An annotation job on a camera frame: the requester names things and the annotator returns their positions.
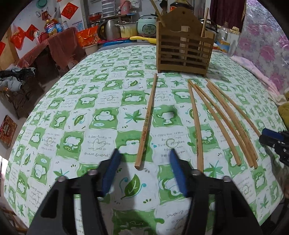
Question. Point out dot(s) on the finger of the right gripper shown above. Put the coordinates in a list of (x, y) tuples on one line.
[(278, 141)]

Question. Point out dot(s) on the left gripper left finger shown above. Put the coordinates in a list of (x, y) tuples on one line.
[(56, 212)]

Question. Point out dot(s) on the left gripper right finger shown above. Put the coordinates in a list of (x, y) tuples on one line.
[(232, 212)]

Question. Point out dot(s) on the olive green cushion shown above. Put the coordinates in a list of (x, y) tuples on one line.
[(283, 110)]

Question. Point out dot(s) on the pink floral quilt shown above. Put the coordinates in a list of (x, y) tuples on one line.
[(263, 50)]

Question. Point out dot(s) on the red patterned box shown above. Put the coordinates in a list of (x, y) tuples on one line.
[(8, 128)]

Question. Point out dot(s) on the clear plastic bottle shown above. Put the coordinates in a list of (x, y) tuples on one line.
[(224, 38)]

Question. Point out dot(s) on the green white patterned tablecloth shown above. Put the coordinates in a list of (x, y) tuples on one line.
[(116, 99)]

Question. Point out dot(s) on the wooden slatted utensil holder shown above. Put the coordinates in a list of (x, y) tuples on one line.
[(182, 43)]

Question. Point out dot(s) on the pile of dark clothes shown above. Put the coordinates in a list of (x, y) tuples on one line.
[(15, 78)]

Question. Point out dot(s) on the chopstick in holder right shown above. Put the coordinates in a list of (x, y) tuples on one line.
[(204, 22)]

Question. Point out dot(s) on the chopstick in holder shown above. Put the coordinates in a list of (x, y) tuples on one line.
[(158, 13), (204, 22)]

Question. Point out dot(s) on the yellow plastic utensil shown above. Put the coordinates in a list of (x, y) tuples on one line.
[(150, 40)]

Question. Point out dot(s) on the dark red cloth covered table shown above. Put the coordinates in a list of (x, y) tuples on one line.
[(55, 52)]

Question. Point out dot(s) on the chopstick in holder left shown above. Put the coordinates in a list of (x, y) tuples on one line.
[(158, 13)]

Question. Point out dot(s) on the light green rice cooker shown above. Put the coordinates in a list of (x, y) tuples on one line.
[(146, 25)]

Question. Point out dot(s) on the cream cooking pot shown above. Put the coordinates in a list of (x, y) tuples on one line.
[(128, 30)]

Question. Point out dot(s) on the cooking oil bottle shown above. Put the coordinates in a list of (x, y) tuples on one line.
[(50, 28)]

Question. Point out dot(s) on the stainless steel kettle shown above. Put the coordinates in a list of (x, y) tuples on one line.
[(108, 30)]

